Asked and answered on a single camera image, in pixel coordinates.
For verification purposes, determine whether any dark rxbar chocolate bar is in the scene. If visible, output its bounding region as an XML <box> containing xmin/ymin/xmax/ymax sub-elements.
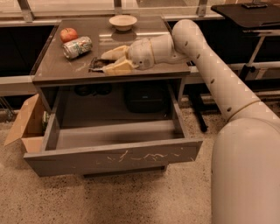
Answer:
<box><xmin>88</xmin><ymin>57</ymin><xmax>114</xmax><ymax>73</ymax></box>

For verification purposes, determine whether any white ceramic bowl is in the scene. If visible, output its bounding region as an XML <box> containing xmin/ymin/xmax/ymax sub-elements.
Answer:
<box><xmin>109</xmin><ymin>15</ymin><xmax>137</xmax><ymax>32</ymax></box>

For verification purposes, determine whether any grey drawer cabinet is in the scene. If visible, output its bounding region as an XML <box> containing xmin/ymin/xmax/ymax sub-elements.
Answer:
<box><xmin>24</xmin><ymin>17</ymin><xmax>201</xmax><ymax>176</ymax></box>

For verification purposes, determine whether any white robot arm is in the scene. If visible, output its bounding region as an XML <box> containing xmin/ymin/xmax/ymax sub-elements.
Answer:
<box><xmin>102</xmin><ymin>19</ymin><xmax>280</xmax><ymax>224</ymax></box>

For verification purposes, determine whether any black bag under cabinet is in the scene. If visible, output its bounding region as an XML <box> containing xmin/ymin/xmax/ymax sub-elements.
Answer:
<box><xmin>123</xmin><ymin>82</ymin><xmax>170</xmax><ymax>113</ymax></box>

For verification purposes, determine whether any black device on side table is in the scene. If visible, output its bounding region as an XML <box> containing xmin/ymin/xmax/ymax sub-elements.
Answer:
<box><xmin>241</xmin><ymin>2</ymin><xmax>268</xmax><ymax>10</ymax></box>

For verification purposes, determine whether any green white soda can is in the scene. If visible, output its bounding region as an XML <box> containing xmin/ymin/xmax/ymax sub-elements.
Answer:
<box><xmin>62</xmin><ymin>36</ymin><xmax>93</xmax><ymax>60</ymax></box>

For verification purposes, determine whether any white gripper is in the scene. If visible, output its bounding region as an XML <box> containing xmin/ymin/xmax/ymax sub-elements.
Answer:
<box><xmin>101</xmin><ymin>34</ymin><xmax>186</xmax><ymax>75</ymax></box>

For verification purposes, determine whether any red apple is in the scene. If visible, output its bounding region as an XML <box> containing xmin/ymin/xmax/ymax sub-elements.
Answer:
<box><xmin>59</xmin><ymin>28</ymin><xmax>78</xmax><ymax>43</ymax></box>

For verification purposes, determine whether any black side table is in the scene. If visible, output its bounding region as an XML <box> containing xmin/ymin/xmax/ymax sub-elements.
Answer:
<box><xmin>186</xmin><ymin>2</ymin><xmax>280</xmax><ymax>133</ymax></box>

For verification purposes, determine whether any cardboard box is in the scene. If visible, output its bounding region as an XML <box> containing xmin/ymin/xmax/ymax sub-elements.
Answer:
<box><xmin>4</xmin><ymin>94</ymin><xmax>45</xmax><ymax>153</ymax></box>

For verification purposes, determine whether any open grey top drawer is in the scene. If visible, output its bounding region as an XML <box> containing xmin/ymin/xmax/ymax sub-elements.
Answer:
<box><xmin>24</xmin><ymin>85</ymin><xmax>202</xmax><ymax>176</ymax></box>

